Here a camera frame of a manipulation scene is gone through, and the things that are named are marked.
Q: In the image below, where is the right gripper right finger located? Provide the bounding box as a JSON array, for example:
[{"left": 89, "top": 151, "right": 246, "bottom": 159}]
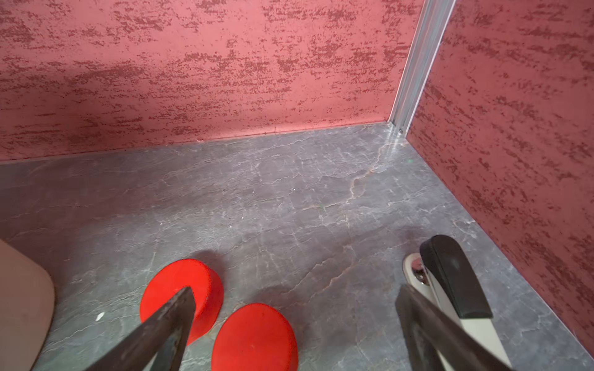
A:
[{"left": 395, "top": 284, "right": 510, "bottom": 370}]

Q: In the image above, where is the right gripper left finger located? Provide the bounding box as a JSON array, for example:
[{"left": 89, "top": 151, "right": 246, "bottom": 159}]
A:
[{"left": 88, "top": 287, "right": 196, "bottom": 370}]

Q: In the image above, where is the grey black stapler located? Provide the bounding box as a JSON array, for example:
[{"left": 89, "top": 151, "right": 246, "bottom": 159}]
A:
[{"left": 403, "top": 235, "right": 512, "bottom": 370}]

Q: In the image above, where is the cream plastic waste bin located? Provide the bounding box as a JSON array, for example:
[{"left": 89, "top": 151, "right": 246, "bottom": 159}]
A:
[{"left": 1, "top": 241, "right": 56, "bottom": 370}]

